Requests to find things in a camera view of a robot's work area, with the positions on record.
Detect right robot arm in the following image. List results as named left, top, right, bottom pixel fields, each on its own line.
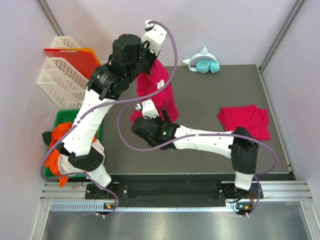
left=131, top=116, right=259, bottom=198

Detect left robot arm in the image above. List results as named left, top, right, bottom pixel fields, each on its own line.
left=56, top=32, right=166, bottom=199

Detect teal cat ear headphones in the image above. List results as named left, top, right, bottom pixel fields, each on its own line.
left=182, top=47, right=221, bottom=74

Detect red orange folder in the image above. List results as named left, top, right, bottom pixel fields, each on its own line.
left=44, top=47, right=102, bottom=80

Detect white file organizer rack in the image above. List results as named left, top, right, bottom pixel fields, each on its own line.
left=36, top=36, right=111, bottom=111

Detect folded pink t shirt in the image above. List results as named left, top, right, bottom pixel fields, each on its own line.
left=217, top=104, right=271, bottom=141

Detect green plastic bin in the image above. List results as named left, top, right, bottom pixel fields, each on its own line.
left=42, top=109, right=104, bottom=181

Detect white t shirt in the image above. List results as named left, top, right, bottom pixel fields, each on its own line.
left=57, top=139, right=105, bottom=175

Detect dark green cloth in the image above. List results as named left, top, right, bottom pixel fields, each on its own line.
left=41, top=131, right=53, bottom=147

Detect orange t shirt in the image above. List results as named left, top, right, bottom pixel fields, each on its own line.
left=44, top=122, right=73, bottom=188

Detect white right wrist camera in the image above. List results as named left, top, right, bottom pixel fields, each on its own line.
left=135, top=98, right=160, bottom=119

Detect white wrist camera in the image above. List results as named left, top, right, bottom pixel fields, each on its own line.
left=135, top=98, right=160, bottom=119
left=141, top=20, right=168, bottom=55

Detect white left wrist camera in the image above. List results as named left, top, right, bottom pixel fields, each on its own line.
left=141, top=20, right=168, bottom=55

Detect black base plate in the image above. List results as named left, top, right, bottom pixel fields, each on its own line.
left=84, top=181, right=265, bottom=208

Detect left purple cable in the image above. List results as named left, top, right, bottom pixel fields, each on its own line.
left=39, top=19, right=179, bottom=217

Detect purple cable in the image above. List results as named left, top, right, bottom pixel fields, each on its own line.
left=116, top=102, right=279, bottom=218
left=39, top=19, right=179, bottom=217

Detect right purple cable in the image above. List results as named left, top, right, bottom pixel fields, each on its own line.
left=116, top=102, right=279, bottom=218

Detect grey cable duct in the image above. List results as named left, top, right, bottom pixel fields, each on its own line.
left=50, top=201, right=239, bottom=213

